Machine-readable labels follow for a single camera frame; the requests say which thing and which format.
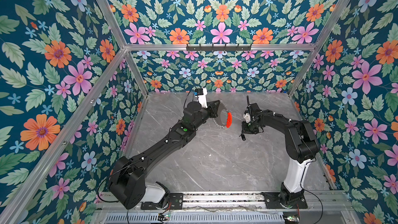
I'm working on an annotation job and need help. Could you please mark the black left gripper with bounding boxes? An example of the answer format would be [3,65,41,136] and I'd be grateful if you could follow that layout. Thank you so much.
[193,97,221,130]

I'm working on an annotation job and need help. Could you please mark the metal keyring holder red handle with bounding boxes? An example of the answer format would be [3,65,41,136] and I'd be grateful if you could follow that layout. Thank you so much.
[214,103,232,128]

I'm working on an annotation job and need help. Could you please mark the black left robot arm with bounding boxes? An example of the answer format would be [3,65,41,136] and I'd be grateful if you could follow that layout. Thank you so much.
[108,100,229,209]

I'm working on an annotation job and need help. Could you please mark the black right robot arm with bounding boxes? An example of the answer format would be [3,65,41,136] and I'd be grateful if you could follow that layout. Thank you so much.
[240,99,320,208]

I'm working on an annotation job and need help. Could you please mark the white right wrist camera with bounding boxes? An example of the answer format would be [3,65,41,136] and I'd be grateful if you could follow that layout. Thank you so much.
[243,113,251,123]

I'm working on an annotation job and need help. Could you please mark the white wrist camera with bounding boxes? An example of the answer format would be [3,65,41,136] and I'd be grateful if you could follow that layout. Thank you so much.
[194,88,208,108]
[243,113,251,123]

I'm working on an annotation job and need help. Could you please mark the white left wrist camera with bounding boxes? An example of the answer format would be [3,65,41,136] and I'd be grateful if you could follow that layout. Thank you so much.
[194,88,208,108]

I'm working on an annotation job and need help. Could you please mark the black hook rail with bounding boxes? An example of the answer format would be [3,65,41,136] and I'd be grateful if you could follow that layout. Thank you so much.
[186,44,252,52]

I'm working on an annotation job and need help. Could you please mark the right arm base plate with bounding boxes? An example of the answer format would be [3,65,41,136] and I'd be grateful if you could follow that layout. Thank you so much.
[261,191,308,209]

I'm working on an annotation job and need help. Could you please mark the aluminium mounting rail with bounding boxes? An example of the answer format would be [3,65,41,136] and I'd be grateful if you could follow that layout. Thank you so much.
[94,190,354,214]

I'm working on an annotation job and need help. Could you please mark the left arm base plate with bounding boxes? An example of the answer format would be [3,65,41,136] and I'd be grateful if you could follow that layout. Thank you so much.
[141,193,184,211]

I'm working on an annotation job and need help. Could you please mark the white vented cable duct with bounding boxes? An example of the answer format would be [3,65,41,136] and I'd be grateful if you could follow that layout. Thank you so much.
[103,212,285,224]

